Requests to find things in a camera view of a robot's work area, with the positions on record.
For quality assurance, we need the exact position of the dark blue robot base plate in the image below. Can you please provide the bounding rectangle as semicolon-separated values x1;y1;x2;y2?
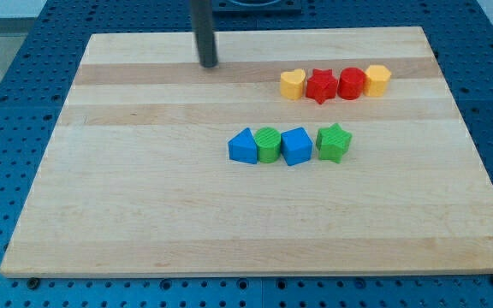
211;0;302;14

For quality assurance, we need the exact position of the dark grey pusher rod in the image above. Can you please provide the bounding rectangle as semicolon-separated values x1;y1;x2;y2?
189;0;218;68

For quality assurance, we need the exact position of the green star block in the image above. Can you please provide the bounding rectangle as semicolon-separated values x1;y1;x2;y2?
316;123;353;163

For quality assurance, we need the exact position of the wooden board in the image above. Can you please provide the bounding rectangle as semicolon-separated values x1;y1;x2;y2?
0;27;493;278

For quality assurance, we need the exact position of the yellow heart block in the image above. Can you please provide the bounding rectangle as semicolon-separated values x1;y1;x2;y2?
280;68;306;100

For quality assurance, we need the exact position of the yellow hexagon block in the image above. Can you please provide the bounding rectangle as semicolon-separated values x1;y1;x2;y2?
363;65;392;97

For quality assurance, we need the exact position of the green cylinder block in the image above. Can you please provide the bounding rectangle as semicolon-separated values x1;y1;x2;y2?
254;127;282;163

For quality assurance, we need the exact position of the red star block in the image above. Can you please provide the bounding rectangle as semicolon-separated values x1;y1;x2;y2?
306;68;338;104

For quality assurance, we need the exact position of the red cylinder block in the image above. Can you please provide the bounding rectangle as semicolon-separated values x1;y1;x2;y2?
337;68;365;100

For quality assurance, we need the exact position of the blue triangle block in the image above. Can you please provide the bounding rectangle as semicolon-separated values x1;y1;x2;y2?
228;127;258;164

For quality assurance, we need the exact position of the blue cube block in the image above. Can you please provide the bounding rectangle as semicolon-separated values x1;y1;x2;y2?
281;127;313;166

